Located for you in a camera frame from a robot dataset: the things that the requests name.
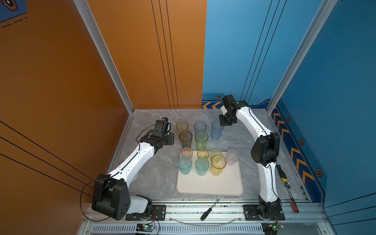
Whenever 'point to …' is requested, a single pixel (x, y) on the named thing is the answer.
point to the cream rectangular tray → (229, 183)
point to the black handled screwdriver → (207, 212)
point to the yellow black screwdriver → (282, 173)
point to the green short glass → (215, 152)
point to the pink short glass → (186, 152)
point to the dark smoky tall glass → (185, 137)
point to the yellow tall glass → (218, 163)
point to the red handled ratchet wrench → (287, 185)
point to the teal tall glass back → (201, 166)
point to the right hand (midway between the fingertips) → (222, 123)
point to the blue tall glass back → (216, 130)
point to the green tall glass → (201, 138)
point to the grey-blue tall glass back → (200, 126)
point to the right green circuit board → (271, 228)
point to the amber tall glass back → (182, 126)
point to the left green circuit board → (141, 227)
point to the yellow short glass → (204, 152)
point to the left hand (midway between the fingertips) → (170, 135)
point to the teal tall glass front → (185, 164)
